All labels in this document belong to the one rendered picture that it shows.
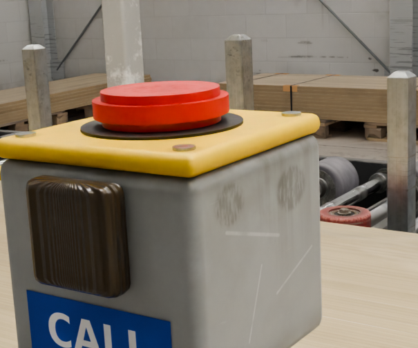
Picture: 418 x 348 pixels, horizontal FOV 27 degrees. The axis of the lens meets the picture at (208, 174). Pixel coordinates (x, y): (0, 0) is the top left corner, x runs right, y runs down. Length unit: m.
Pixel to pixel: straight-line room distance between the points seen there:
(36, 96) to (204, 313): 1.62
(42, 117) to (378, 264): 0.94
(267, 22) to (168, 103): 8.28
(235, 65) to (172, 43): 7.65
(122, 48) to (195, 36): 7.50
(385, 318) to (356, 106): 5.80
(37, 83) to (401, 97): 0.79
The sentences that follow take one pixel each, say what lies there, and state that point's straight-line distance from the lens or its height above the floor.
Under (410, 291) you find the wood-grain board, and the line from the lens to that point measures 1.03.
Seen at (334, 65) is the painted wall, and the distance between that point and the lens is 8.21.
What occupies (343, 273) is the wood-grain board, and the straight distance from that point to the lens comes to 1.09.
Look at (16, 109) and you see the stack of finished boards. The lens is 7.68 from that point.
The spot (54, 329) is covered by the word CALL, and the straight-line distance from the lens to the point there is 0.26.
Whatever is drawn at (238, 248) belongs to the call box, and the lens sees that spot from 0.23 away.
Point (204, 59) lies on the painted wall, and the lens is 8.95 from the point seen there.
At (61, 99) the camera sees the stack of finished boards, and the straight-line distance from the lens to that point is 8.09.
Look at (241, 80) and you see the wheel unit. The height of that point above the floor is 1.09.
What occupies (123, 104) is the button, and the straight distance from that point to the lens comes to 0.24.
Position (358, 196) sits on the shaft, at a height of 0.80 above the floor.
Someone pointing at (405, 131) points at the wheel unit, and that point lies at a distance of 1.39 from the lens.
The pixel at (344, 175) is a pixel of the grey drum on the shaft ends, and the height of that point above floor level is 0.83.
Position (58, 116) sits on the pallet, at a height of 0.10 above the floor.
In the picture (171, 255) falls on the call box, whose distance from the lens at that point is 0.22.
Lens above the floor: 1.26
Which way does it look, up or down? 13 degrees down
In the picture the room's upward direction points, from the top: 3 degrees counter-clockwise
